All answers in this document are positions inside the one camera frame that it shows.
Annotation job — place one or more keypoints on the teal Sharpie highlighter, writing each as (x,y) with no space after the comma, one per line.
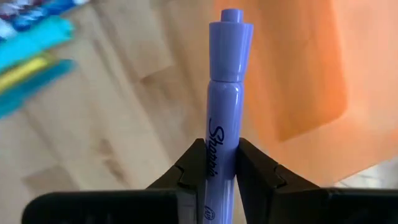
(31,40)

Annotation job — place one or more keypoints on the orange plastic bin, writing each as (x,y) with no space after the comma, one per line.
(357,77)

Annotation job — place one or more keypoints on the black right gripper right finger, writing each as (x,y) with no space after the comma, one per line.
(311,205)

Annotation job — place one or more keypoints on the yellow marker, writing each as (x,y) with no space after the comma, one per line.
(21,73)

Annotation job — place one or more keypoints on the purple Sharpie highlighter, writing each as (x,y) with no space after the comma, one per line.
(225,62)

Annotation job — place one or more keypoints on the blue Expo marker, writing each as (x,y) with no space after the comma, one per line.
(43,14)

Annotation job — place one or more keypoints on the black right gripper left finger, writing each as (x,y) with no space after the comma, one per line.
(124,208)

